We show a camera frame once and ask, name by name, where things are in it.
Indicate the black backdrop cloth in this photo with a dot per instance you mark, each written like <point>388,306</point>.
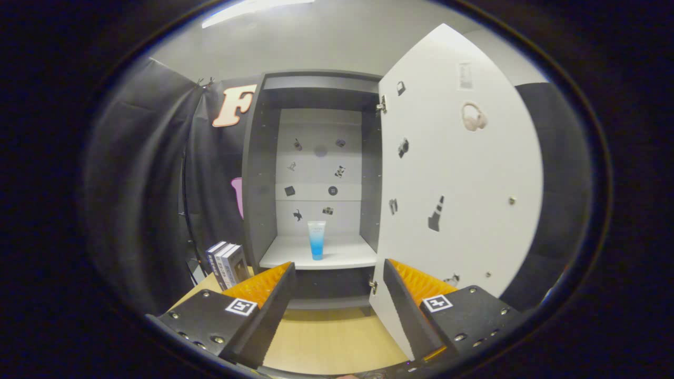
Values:
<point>142,184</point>

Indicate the metal door hinge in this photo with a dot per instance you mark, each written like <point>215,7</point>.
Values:
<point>373,287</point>
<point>383,104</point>

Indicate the white cabinet shelf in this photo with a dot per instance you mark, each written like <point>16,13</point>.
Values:
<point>342,255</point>

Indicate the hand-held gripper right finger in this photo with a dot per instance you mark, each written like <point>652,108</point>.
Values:
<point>405,310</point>

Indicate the white cabinet door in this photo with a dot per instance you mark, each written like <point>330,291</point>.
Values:
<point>474,173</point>

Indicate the black cloth clip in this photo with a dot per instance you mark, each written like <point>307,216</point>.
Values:
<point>206,82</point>

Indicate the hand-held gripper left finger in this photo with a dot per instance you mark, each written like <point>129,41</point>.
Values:
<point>271,316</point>

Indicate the grey cabinet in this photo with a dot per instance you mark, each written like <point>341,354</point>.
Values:
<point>258,184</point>

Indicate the thin black pole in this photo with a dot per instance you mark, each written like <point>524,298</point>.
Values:
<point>184,210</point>

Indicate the blue translucent tube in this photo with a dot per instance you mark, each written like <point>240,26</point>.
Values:
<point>316,242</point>

